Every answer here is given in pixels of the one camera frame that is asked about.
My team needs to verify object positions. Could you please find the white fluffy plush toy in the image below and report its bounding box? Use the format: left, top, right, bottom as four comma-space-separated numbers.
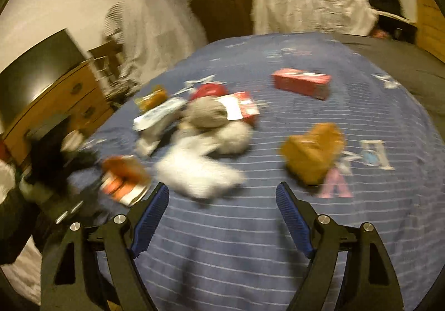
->
155, 139, 246, 200

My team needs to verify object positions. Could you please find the red ball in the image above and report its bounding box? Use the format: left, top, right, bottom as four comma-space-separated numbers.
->
189, 83, 228, 101

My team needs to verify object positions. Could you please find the blue printed blanket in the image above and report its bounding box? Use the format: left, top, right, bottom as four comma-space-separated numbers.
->
68, 33, 445, 311

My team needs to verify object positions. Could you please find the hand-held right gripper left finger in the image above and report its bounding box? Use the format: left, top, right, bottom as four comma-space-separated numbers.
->
40, 182, 170, 311

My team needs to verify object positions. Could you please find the beige foam block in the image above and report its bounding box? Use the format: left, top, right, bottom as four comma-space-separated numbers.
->
280, 123, 345, 187

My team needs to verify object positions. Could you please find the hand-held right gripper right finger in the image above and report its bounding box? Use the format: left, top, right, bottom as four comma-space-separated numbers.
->
276, 181, 406, 311

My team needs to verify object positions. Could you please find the white crumpled cloth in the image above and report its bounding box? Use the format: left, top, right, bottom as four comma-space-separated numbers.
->
250, 0, 378, 37

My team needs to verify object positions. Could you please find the orange clear wrapper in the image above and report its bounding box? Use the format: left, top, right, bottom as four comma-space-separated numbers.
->
135, 85, 168, 111

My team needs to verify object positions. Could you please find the grey bed sheet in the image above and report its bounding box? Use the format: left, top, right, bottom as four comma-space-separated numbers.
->
334, 33, 445, 166

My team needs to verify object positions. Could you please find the wooden dresser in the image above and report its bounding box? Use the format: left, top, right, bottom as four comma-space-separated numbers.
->
2, 60, 115, 173

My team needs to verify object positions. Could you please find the black flat screen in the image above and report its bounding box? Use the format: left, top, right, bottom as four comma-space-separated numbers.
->
0, 29, 87, 127

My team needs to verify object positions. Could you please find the long red box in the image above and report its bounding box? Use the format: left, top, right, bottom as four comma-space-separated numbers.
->
272, 68, 332, 101

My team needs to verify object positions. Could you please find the small red white box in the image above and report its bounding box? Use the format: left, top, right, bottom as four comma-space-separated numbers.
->
217, 90, 261, 128

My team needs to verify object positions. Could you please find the white blue foil packet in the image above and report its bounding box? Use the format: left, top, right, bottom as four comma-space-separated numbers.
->
132, 97, 186, 133

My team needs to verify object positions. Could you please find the red orange snack packet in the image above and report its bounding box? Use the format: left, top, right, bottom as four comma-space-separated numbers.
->
99, 155, 153, 207

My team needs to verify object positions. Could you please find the grey beige round plush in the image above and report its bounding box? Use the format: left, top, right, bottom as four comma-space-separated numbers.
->
184, 96, 228, 130

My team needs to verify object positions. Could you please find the striped shirt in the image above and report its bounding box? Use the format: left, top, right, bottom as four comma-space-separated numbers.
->
102, 0, 209, 87

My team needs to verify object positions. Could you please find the white wrapper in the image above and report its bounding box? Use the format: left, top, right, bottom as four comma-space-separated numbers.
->
135, 120, 174, 158

